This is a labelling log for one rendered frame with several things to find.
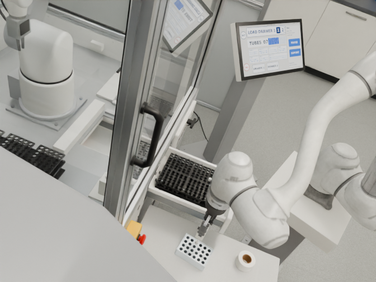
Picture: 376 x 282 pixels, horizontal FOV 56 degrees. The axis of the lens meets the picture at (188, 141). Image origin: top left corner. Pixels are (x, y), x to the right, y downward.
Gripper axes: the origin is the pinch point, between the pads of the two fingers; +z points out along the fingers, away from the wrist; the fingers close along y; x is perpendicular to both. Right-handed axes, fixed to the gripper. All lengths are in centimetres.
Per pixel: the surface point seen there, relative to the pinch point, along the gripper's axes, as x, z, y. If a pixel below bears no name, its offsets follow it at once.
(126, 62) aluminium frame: -24, -76, 31
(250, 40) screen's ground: -28, -24, -106
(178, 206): -12.9, 2.2, -5.8
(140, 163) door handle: -19, -49, 26
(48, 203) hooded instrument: -9, -86, 64
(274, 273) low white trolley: 32.2, 12.3, -8.8
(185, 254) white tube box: -1.3, 8.5, 6.9
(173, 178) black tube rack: -20.6, -1.7, -13.4
